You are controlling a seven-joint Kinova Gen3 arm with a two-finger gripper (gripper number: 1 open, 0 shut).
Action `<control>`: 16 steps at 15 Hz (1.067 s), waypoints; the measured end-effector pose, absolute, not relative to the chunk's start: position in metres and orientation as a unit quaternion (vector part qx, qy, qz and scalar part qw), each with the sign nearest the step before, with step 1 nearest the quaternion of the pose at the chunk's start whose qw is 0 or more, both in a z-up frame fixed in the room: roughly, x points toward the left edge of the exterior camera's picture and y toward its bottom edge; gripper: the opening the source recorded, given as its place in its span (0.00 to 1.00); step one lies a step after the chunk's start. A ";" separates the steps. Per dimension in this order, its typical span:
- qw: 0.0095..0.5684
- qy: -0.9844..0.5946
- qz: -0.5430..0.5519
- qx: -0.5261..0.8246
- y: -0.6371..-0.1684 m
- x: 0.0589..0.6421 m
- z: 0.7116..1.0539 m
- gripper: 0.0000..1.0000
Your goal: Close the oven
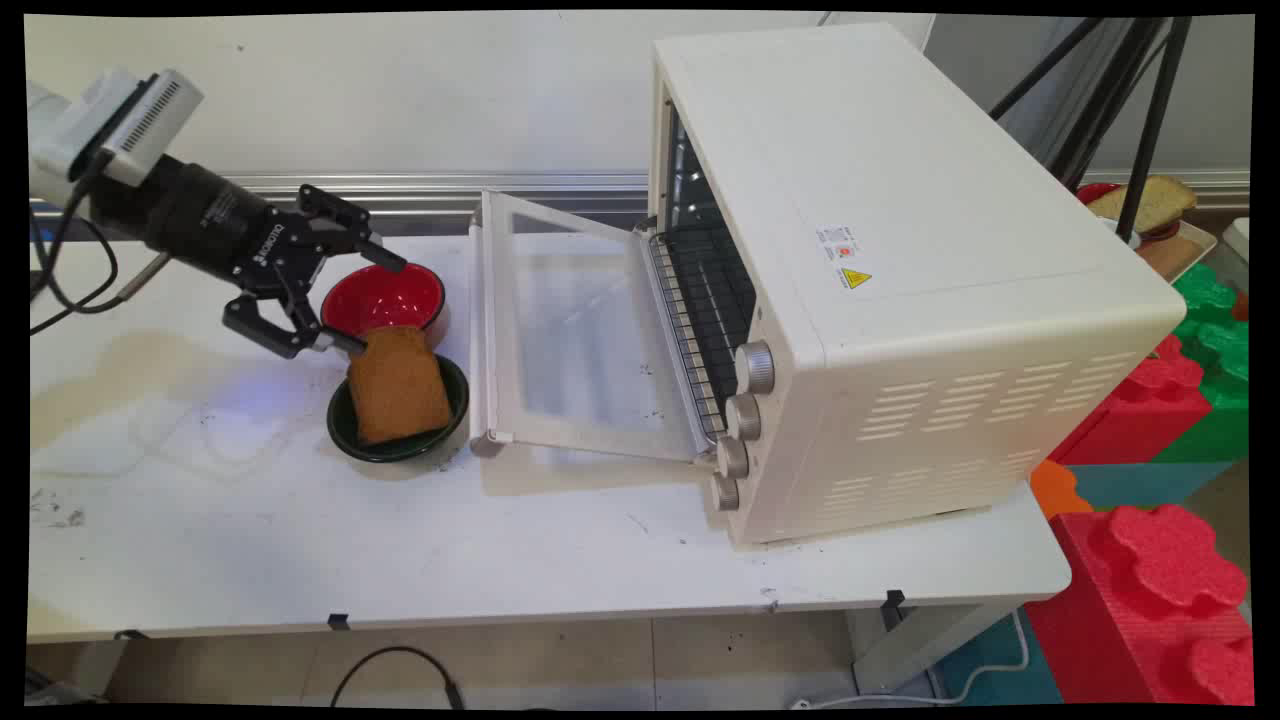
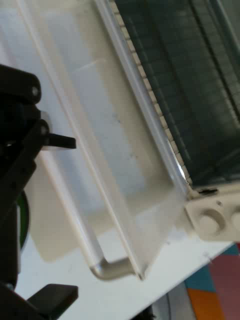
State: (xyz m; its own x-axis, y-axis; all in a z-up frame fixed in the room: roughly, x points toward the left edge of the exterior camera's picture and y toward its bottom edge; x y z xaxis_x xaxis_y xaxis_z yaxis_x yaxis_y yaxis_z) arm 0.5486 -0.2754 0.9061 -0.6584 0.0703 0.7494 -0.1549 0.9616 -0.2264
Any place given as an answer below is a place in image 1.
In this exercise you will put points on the white label sticker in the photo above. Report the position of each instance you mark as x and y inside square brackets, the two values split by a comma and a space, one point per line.
[838, 244]

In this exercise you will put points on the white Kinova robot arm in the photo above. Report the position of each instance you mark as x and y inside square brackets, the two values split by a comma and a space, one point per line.
[45, 140]

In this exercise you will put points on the beige tray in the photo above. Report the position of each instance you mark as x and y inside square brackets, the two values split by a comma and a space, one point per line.
[1185, 255]

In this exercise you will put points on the green foam block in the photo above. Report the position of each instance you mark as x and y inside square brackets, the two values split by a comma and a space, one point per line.
[1225, 350]

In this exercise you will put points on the brown toast slice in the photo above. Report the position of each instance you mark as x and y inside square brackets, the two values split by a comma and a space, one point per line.
[398, 385]

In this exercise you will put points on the metal oven rack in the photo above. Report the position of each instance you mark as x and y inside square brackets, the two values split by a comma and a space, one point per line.
[715, 300]

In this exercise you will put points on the cream toaster oven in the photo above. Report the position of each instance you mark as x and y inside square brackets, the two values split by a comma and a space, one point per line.
[930, 330]

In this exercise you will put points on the large red foam block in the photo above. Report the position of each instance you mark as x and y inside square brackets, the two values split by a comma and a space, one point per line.
[1150, 610]

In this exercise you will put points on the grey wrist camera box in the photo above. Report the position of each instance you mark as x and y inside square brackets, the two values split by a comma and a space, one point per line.
[140, 120]

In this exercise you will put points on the small red foam block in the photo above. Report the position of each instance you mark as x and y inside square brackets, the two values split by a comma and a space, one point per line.
[1140, 410]

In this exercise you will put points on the yellow warning sticker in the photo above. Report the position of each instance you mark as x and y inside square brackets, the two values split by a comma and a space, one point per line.
[856, 278]

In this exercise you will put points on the red plate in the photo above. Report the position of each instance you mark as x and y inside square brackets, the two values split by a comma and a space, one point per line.
[1095, 190]

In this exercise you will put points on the teal floor mat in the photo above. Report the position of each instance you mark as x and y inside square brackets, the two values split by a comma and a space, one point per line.
[1000, 665]

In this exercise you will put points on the white table leg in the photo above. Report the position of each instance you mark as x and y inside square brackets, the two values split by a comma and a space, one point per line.
[920, 650]

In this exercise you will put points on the orange foam piece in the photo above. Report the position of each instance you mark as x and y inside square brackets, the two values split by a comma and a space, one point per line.
[1058, 488]

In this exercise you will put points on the pale bread slice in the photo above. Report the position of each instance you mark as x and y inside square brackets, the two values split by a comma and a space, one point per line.
[1150, 200]

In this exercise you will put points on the aluminium rail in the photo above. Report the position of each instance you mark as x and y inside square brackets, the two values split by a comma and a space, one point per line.
[450, 188]

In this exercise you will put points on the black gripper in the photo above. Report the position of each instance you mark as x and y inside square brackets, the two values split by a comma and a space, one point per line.
[210, 225]

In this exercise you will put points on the dark green bowl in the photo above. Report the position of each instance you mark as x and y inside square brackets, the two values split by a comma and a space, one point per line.
[452, 390]

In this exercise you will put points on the black tripod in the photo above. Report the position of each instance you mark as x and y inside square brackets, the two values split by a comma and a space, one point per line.
[1150, 120]

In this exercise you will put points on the red bowl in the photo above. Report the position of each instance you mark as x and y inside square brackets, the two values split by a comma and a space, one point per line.
[385, 295]

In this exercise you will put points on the teal foam block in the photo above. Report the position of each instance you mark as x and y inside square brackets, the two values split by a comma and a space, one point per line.
[1150, 483]

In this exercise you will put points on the silver oven knob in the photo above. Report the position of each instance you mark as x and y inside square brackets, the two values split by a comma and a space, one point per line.
[743, 416]
[725, 492]
[732, 457]
[756, 367]

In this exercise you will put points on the glass oven door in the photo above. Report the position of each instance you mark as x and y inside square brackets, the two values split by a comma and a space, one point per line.
[580, 330]

